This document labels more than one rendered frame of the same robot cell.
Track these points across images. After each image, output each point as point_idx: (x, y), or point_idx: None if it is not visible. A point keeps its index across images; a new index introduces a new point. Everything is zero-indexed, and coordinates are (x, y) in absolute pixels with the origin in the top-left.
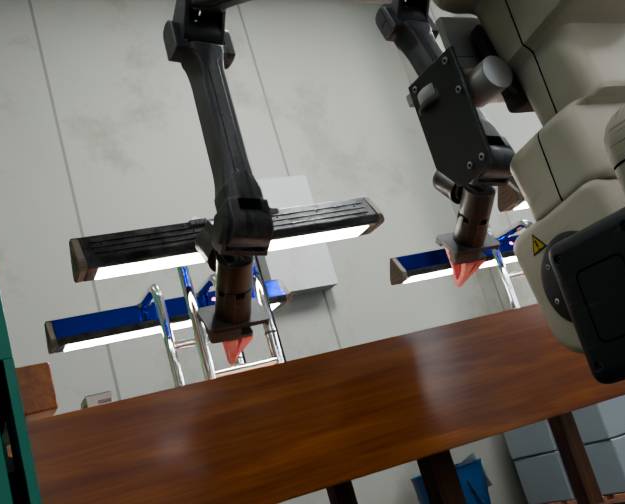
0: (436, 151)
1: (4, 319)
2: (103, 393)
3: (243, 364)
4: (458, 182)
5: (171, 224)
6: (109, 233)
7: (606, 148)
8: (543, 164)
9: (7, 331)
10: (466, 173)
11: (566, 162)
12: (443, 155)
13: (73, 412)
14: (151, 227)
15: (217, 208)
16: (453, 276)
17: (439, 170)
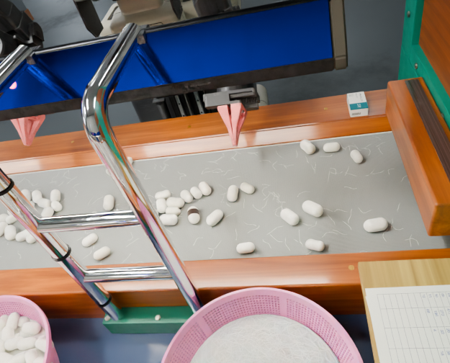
0: (173, 0)
1: (404, 21)
2: (352, 93)
3: (131, 266)
4: (179, 16)
5: (172, 22)
6: (273, 2)
7: (235, 2)
8: (181, 14)
9: (403, 29)
10: (180, 13)
11: (183, 14)
12: (174, 3)
13: (372, 91)
14: (205, 16)
15: (227, 0)
16: (25, 137)
17: (175, 10)
